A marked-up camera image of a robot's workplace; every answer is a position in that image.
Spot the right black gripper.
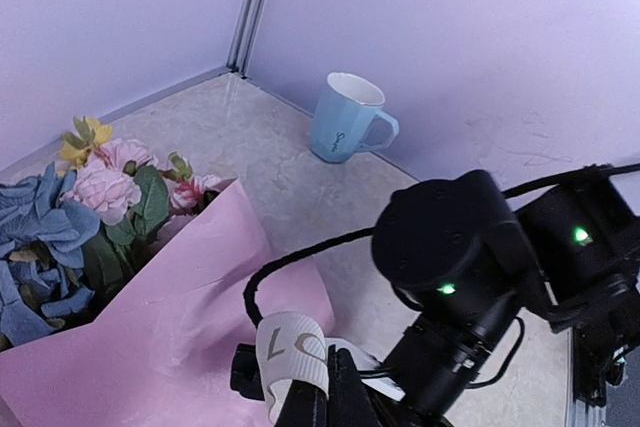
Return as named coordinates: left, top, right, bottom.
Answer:
left=275, top=316, right=500, bottom=427

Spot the beige printed ribbon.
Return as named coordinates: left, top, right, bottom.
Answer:
left=256, top=312, right=329, bottom=424

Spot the pink wrapping paper sheet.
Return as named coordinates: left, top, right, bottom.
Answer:
left=0, top=177, right=336, bottom=427

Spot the pink fake rose stem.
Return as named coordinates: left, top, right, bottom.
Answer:
left=160, top=152, right=223, bottom=215

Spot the pale pink fake flower stem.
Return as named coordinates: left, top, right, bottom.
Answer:
left=64, top=139, right=170, bottom=245

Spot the blue fake flower bunch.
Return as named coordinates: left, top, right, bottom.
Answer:
left=1, top=164, right=125, bottom=349

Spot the yellow fake flower stem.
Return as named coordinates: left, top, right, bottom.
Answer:
left=59, top=117, right=114, bottom=170

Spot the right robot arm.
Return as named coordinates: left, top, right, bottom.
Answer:
left=279, top=166, right=639, bottom=426

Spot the light blue mug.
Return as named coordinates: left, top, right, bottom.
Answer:
left=309, top=72, right=400, bottom=164

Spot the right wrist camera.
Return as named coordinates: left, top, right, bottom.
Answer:
left=230, top=338, right=382, bottom=403

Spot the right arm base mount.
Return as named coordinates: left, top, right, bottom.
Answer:
left=571, top=329, right=629, bottom=408

